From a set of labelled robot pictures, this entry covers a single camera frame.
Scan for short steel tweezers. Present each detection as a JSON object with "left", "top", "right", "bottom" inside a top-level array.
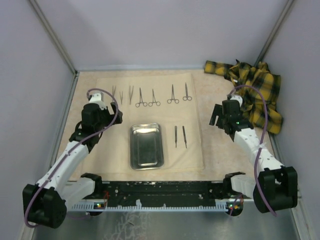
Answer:
[{"left": 119, "top": 91, "right": 124, "bottom": 105}]

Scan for steel surgical scissors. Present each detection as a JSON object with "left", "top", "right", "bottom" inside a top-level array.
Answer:
[{"left": 182, "top": 83, "right": 193, "bottom": 101}]

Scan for long steel tweezers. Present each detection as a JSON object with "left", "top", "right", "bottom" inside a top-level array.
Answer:
[{"left": 129, "top": 85, "right": 134, "bottom": 105}]

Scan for steel scalpel handle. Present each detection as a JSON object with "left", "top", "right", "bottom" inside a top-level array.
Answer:
[
  {"left": 182, "top": 125, "right": 188, "bottom": 149},
  {"left": 174, "top": 125, "right": 178, "bottom": 148}
]

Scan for steel clamp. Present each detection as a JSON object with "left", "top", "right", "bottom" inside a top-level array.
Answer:
[{"left": 135, "top": 88, "right": 148, "bottom": 108}]

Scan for steel instrument tray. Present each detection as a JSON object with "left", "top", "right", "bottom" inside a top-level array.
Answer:
[{"left": 130, "top": 123, "right": 164, "bottom": 171}]

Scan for beige cloth wrap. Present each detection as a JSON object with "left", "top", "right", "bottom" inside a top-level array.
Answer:
[{"left": 82, "top": 73, "right": 204, "bottom": 175}]

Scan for steel hemostat forceps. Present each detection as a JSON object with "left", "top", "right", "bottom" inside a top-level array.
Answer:
[{"left": 148, "top": 89, "right": 161, "bottom": 107}]

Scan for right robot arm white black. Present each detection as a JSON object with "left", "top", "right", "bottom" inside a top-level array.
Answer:
[{"left": 209, "top": 97, "right": 298, "bottom": 213}]

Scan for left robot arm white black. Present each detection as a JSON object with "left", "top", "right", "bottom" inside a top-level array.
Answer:
[{"left": 22, "top": 102, "right": 123, "bottom": 229}]

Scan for yellow plaid shirt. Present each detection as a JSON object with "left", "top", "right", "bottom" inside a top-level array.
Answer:
[{"left": 204, "top": 60, "right": 284, "bottom": 134}]

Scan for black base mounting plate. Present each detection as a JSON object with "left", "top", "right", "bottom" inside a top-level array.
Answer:
[{"left": 90, "top": 181, "right": 232, "bottom": 207}]

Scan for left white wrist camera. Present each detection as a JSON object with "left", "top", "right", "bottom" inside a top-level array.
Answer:
[{"left": 89, "top": 92, "right": 107, "bottom": 110}]

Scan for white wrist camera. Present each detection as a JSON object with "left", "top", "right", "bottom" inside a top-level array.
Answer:
[
  {"left": 227, "top": 94, "right": 243, "bottom": 107},
  {"left": 89, "top": 92, "right": 107, "bottom": 110}
]

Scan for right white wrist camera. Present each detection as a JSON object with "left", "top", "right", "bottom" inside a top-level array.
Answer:
[{"left": 227, "top": 94, "right": 243, "bottom": 107}]

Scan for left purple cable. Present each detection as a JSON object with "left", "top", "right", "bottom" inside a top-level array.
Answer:
[{"left": 23, "top": 88, "right": 120, "bottom": 228}]

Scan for aluminium front rail frame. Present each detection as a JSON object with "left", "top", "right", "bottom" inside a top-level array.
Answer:
[{"left": 29, "top": 179, "right": 303, "bottom": 201}]

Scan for white slotted cable duct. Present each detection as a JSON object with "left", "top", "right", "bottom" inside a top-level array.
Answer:
[{"left": 71, "top": 199, "right": 241, "bottom": 212}]

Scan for left aluminium corner post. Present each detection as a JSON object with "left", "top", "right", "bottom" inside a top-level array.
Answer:
[{"left": 27, "top": 0, "right": 78, "bottom": 75}]

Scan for aluminium corner post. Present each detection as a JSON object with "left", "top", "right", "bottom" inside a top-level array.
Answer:
[
  {"left": 254, "top": 0, "right": 296, "bottom": 67},
  {"left": 27, "top": 0, "right": 78, "bottom": 75}
]

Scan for right aluminium corner post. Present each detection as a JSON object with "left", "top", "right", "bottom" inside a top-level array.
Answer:
[{"left": 254, "top": 0, "right": 296, "bottom": 67}]

